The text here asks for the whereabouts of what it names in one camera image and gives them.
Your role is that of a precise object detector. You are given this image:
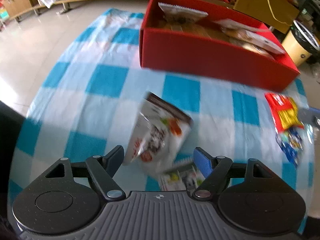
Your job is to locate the green Kaprons wafer pack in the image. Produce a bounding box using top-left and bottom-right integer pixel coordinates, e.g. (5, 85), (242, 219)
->
(158, 157), (205, 193)

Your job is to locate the white red snack pouch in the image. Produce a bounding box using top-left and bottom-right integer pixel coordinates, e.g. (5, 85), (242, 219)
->
(123, 92), (193, 176)

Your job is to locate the blue candy bag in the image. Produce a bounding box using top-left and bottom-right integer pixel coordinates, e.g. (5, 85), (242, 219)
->
(276, 127), (303, 168)

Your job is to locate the red yellow Trolli candy bag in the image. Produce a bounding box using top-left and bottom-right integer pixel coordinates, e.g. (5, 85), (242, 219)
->
(265, 93), (304, 133)

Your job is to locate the blue white checkered tablecloth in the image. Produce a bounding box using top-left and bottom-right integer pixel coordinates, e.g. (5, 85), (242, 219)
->
(7, 8), (316, 235)

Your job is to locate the black sofa edge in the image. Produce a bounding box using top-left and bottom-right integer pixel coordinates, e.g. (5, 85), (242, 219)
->
(0, 101), (26, 205)

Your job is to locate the red cardboard box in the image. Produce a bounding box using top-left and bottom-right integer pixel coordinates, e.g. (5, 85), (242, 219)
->
(139, 0), (300, 92)

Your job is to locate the white striped bread package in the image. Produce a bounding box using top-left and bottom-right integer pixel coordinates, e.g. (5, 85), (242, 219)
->
(214, 18), (285, 55)

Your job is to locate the cream trash bin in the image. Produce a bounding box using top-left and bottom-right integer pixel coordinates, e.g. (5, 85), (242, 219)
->
(281, 20), (319, 67)

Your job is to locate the white grey snack bag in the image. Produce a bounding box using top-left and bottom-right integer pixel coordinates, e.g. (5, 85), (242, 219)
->
(158, 2), (208, 23)

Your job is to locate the yellow cable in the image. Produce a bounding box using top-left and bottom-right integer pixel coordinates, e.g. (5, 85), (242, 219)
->
(254, 0), (293, 27)

